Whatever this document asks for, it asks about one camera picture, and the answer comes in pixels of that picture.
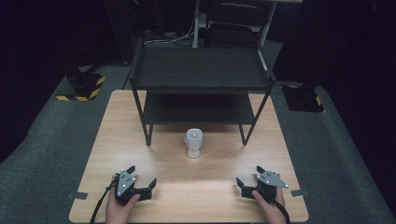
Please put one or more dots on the person's right hand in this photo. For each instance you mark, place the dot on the person's right hand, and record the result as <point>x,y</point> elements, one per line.
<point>270,210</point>

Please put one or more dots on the black two-tier shelf rack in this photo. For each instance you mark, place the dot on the black two-tier shelf rack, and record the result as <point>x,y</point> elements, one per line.
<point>199,67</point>

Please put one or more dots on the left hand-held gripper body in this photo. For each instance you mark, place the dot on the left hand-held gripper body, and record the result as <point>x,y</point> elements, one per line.
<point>125,183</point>

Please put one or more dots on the white desk frame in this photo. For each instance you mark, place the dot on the white desk frame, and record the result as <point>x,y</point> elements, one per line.
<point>196,25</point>

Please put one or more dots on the person's left hand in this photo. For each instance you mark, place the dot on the person's left hand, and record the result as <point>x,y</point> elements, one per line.
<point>120,210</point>

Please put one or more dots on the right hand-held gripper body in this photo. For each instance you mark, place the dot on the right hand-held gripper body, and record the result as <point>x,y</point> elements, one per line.
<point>267,183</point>

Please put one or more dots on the grey tape strip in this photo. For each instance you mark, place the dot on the grey tape strip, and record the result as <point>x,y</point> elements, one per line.
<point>299,193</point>
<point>77,195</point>

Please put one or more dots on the white plastic container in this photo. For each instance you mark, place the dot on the white plastic container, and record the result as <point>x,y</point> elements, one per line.
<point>194,141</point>

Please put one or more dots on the black yellow striped stand base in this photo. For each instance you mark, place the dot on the black yellow striped stand base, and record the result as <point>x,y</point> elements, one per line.
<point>303,98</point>
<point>84,87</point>

